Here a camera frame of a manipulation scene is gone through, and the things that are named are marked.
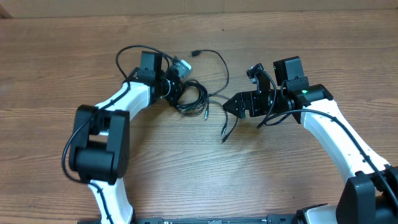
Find thin black usb cable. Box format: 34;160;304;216
191;49;239;144

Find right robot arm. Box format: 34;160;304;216
223;56;397;224

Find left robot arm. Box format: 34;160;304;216
62;51;192;223

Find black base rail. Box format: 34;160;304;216
77;213;312;224

